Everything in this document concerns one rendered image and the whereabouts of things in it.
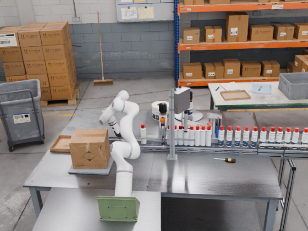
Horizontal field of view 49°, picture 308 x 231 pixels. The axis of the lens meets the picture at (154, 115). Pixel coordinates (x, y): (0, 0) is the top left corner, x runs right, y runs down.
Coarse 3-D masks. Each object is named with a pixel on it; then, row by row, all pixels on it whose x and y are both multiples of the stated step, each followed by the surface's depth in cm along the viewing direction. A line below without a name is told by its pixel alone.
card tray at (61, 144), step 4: (60, 136) 348; (64, 136) 347; (68, 136) 346; (56, 140) 340; (60, 140) 344; (64, 140) 344; (68, 140) 343; (52, 144) 330; (56, 144) 337; (60, 144) 337; (64, 144) 336; (68, 144) 336; (52, 148) 324; (56, 148) 324; (60, 148) 323; (64, 148) 323; (68, 148) 322
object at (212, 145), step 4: (112, 140) 331; (116, 140) 331; (120, 140) 331; (140, 144) 322; (144, 144) 322; (148, 144) 322; (152, 144) 322; (156, 144) 321; (160, 144) 321; (212, 144) 318; (216, 144) 318; (224, 144) 317; (232, 144) 316; (240, 144) 316; (248, 144) 315; (240, 148) 310; (244, 148) 310; (248, 148) 309; (252, 148) 309; (256, 148) 309
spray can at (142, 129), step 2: (142, 124) 316; (142, 126) 315; (140, 128) 317; (142, 128) 316; (144, 128) 316; (140, 130) 317; (142, 130) 315; (144, 130) 316; (142, 132) 317; (144, 132) 317; (142, 134) 317; (144, 134) 318; (142, 136) 318; (144, 136) 319; (142, 140) 321; (144, 140) 321; (142, 142) 322; (144, 142) 321
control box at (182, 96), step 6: (180, 90) 285; (186, 90) 285; (174, 96) 281; (180, 96) 281; (186, 96) 288; (174, 102) 284; (180, 102) 283; (186, 102) 290; (174, 108) 286; (180, 108) 286; (186, 108) 293
